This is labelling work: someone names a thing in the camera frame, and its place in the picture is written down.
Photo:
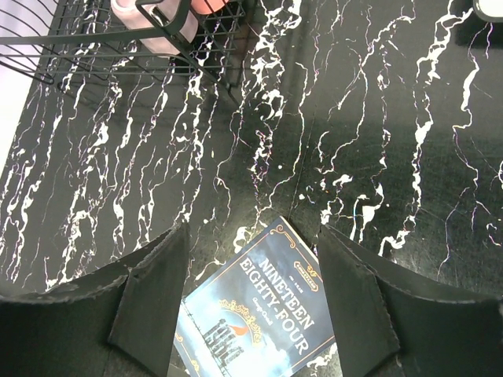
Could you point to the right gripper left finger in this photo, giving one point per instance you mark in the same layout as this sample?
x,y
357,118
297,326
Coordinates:
x,y
119,320

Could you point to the black wire dish rack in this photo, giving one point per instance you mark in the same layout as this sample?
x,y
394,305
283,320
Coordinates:
x,y
64,43

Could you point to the white whiteboard black frame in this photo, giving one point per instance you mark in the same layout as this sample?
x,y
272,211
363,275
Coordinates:
x,y
489,10

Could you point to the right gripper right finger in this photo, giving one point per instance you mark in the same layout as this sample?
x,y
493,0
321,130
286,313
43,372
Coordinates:
x,y
391,321

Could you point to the pink ceramic mug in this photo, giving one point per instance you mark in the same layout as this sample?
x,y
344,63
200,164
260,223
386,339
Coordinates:
x,y
157,14

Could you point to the Nineteen Eighty-Four book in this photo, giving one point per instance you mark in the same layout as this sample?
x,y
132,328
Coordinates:
x,y
263,313

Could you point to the pink plastic cup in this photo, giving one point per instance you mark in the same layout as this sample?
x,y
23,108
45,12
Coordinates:
x,y
206,7

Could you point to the black marble pattern mat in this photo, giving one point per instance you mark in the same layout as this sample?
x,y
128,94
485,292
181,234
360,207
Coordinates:
x,y
380,119

